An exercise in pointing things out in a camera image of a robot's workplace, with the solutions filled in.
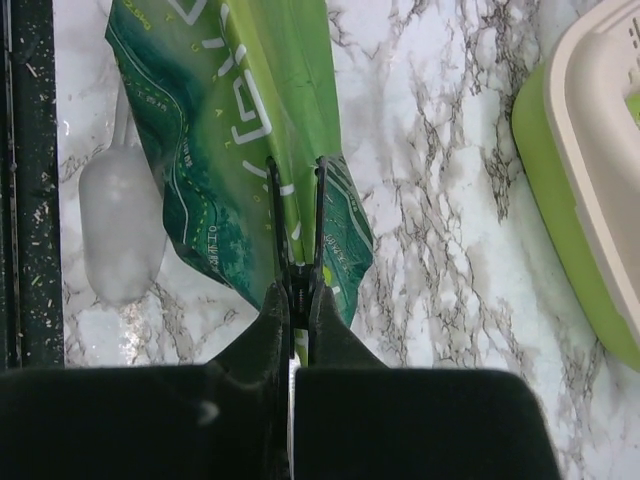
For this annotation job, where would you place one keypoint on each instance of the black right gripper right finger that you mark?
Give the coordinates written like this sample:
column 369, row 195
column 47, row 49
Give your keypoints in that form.
column 355, row 418

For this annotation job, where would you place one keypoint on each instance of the green and beige litter box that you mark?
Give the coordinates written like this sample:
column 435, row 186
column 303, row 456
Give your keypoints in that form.
column 575, row 123

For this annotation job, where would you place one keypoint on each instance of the clear plastic litter scoop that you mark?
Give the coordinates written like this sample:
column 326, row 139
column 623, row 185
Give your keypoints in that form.
column 121, row 217

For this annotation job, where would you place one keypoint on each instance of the green cat litter bag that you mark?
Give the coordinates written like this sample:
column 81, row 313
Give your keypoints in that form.
column 216, row 89

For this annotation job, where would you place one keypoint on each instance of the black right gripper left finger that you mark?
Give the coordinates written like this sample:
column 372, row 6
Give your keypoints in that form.
column 224, row 419

